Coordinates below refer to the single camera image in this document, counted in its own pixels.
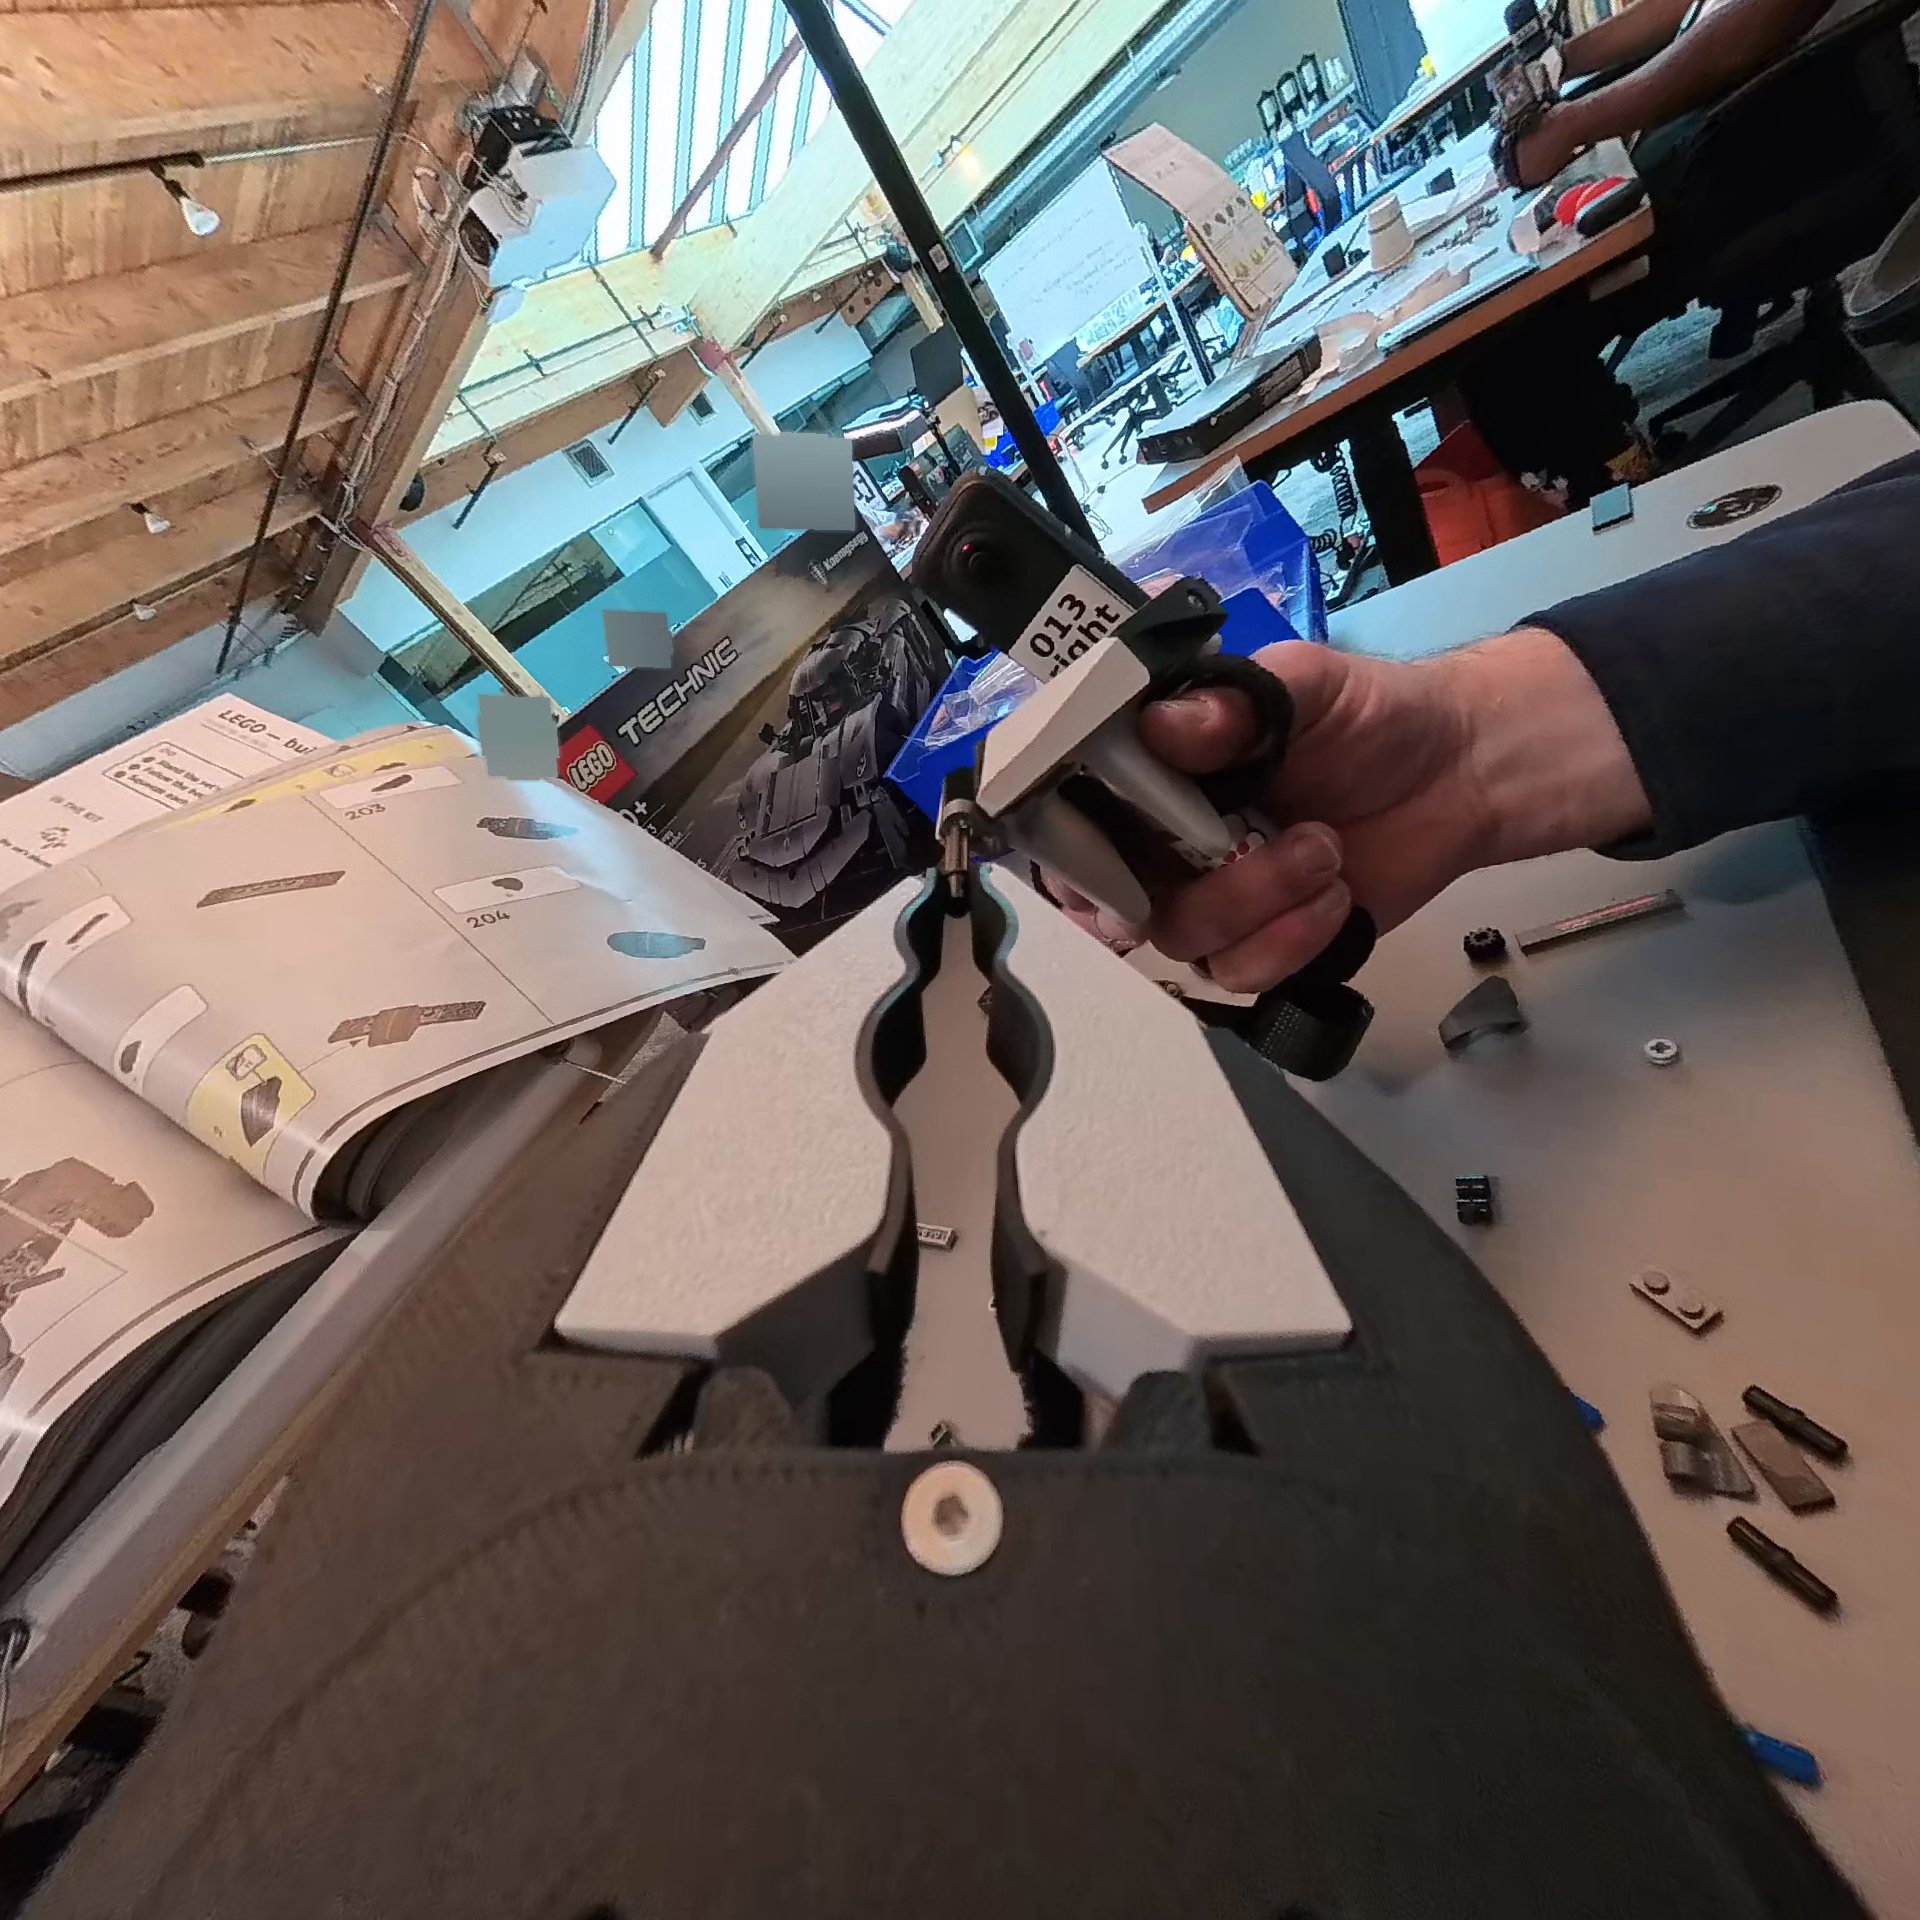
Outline lego instruction book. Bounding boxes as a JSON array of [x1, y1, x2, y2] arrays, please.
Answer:
[[0, 727, 798, 1561]]

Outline person's right forearm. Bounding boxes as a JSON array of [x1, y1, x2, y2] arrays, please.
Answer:
[[1522, 449, 1920, 864]]

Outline blue storage bin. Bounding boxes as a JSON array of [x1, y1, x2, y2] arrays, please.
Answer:
[[885, 480, 1327, 817]]

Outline lego set box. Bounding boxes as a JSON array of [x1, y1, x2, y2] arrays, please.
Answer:
[[556, 526, 963, 922]]

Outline grey lego panel orange stripe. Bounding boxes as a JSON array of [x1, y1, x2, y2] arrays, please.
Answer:
[[1515, 888, 1687, 952]]

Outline black office chair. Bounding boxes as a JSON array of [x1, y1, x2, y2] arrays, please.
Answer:
[[1635, 181, 1920, 436]]

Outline black vertical post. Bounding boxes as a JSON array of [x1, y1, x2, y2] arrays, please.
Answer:
[[778, 0, 1095, 535]]

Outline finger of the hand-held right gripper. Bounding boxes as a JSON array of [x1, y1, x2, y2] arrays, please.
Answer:
[[975, 666, 1156, 824], [999, 783, 1161, 937]]

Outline clear plastic parts bags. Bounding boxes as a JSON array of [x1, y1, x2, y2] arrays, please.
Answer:
[[914, 650, 1051, 758]]

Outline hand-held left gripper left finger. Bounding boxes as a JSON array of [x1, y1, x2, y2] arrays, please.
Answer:
[[550, 870, 939, 1448]]

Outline person's right hand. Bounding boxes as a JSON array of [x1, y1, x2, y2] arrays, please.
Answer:
[[1043, 622, 1654, 998]]

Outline orange bag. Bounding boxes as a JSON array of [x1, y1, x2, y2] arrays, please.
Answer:
[[1415, 422, 1566, 567]]

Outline black flat box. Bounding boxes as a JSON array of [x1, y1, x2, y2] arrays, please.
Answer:
[[1135, 333, 1326, 464]]

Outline wooden background table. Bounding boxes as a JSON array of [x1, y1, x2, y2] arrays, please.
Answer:
[[1131, 88, 1659, 594]]

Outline grey lego slope piece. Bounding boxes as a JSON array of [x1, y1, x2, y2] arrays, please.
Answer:
[[1650, 1382, 1758, 1501]]

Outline illustrated poster board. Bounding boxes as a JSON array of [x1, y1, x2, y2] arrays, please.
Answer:
[[1106, 122, 1302, 317]]

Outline dark grey lego slope tile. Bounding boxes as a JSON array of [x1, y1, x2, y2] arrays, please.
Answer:
[[1733, 1418, 1839, 1513]]

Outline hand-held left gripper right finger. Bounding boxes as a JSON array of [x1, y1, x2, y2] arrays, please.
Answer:
[[972, 864, 1361, 1448]]

